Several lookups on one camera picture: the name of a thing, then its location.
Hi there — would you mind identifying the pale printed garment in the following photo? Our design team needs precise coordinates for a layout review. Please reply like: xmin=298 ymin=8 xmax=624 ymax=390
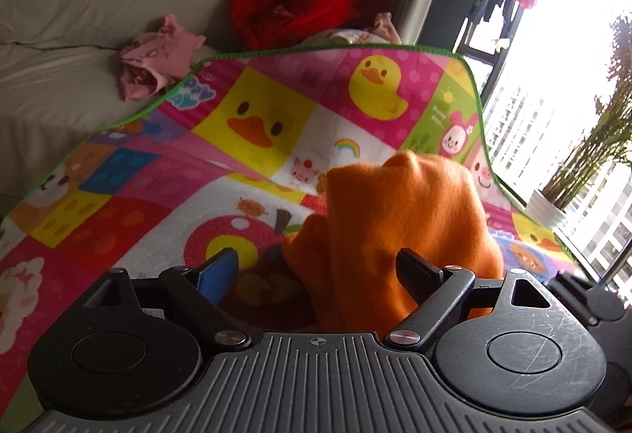
xmin=300 ymin=11 xmax=402 ymax=47

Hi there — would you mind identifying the pink garment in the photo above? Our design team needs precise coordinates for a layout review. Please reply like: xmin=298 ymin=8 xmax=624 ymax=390
xmin=117 ymin=13 xmax=207 ymax=101

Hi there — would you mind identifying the white sofa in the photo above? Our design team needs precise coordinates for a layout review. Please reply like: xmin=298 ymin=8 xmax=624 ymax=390
xmin=0 ymin=0 xmax=248 ymax=217

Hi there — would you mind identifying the potted palm in white pot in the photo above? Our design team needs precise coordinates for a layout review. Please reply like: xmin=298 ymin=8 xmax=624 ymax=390
xmin=527 ymin=9 xmax=632 ymax=229

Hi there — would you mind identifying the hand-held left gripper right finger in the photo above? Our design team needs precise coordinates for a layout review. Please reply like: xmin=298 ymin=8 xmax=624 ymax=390
xmin=387 ymin=248 xmax=552 ymax=353

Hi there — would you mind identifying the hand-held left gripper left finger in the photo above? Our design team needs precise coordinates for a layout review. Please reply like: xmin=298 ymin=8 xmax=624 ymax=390
xmin=84 ymin=248 xmax=250 ymax=350

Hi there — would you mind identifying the red padded cloth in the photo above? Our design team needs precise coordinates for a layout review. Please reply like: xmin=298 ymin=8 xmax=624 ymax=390
xmin=227 ymin=0 xmax=396 ymax=52

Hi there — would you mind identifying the colourful cartoon play mat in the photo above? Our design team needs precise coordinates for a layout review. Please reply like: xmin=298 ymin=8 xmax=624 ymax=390
xmin=0 ymin=45 xmax=591 ymax=429

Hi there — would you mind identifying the black window frame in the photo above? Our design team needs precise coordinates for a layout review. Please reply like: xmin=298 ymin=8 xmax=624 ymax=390
xmin=459 ymin=0 xmax=632 ymax=296

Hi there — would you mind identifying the orange pumpkin costume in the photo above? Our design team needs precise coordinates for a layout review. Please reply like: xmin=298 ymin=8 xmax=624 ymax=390
xmin=281 ymin=151 xmax=505 ymax=331

